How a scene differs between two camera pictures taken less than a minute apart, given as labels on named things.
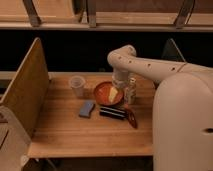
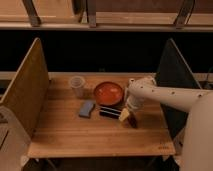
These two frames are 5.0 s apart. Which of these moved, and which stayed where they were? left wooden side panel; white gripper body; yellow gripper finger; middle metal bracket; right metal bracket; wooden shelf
Moved: yellow gripper finger; white gripper body
Stayed: middle metal bracket; right metal bracket; left wooden side panel; wooden shelf
